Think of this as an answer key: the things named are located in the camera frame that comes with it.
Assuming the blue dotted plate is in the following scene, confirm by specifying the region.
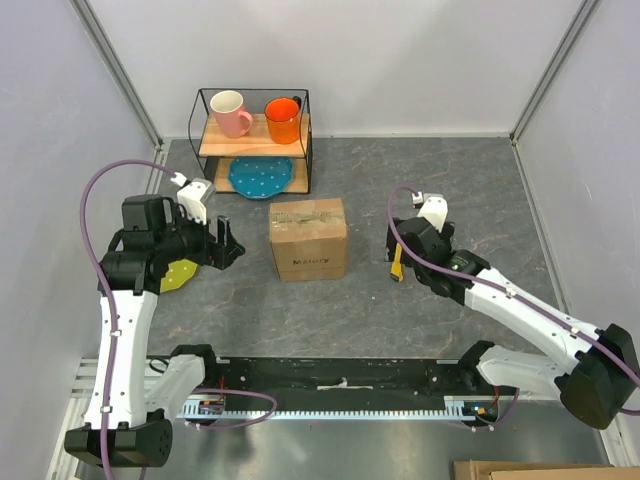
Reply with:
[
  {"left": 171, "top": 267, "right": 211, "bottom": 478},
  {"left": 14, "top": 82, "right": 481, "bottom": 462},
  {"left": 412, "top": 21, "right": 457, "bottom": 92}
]
[{"left": 227, "top": 156, "right": 293, "bottom": 200}]

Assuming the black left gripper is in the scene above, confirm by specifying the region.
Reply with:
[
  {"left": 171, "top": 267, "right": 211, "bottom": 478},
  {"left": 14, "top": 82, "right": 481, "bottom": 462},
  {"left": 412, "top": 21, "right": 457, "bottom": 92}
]
[{"left": 155, "top": 202, "right": 244, "bottom": 270}]

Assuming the black wire wooden shelf rack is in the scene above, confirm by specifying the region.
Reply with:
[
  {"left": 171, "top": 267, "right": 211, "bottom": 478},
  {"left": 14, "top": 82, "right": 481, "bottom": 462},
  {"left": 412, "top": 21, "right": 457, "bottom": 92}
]
[{"left": 187, "top": 88, "right": 313, "bottom": 194}]

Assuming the green dotted plate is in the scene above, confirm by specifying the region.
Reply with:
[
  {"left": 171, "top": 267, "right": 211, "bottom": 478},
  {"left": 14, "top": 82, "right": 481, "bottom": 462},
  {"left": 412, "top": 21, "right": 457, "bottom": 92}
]
[{"left": 160, "top": 259, "right": 198, "bottom": 294}]

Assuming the pink ceramic mug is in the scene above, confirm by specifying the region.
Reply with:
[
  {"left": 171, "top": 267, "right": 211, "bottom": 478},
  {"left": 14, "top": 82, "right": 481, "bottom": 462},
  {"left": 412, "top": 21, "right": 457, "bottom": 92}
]
[{"left": 209, "top": 90, "right": 253, "bottom": 139}]

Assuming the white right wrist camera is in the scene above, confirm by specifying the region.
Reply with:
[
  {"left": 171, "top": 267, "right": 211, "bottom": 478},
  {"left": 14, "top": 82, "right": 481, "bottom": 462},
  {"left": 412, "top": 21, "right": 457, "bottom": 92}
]
[{"left": 411, "top": 191, "right": 448, "bottom": 233}]

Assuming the cardboard sheet in corner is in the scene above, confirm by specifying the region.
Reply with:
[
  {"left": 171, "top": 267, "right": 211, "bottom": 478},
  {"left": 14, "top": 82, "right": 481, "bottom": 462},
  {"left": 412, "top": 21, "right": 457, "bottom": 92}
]
[{"left": 453, "top": 460, "right": 640, "bottom": 480}]

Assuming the brown cardboard express box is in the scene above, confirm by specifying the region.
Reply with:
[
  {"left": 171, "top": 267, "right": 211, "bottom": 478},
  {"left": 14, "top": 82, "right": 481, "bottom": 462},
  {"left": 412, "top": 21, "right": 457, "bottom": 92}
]
[{"left": 269, "top": 198, "right": 348, "bottom": 282}]

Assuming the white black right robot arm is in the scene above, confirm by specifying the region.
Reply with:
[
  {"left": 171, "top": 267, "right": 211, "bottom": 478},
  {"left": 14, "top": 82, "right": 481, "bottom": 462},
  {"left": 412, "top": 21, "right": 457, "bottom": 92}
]
[{"left": 387, "top": 217, "right": 639, "bottom": 430}]

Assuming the yellow utility knife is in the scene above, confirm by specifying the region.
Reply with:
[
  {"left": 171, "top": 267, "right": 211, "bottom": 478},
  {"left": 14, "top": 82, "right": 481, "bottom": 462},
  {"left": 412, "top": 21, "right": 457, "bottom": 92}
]
[{"left": 390, "top": 243, "right": 404, "bottom": 283}]

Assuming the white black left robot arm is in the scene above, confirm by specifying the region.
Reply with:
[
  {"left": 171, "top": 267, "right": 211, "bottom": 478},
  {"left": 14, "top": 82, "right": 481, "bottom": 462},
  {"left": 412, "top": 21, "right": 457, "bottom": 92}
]
[{"left": 64, "top": 195, "right": 245, "bottom": 469}]

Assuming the orange ceramic mug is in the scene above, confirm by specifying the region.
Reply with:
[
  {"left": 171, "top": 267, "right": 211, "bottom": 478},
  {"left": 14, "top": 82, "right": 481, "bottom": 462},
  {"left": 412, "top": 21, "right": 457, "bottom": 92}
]
[{"left": 264, "top": 96, "right": 302, "bottom": 145}]

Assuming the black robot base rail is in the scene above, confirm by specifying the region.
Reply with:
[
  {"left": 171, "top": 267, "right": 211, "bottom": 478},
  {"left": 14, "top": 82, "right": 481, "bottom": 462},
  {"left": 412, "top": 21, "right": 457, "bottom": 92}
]
[{"left": 201, "top": 357, "right": 515, "bottom": 415}]

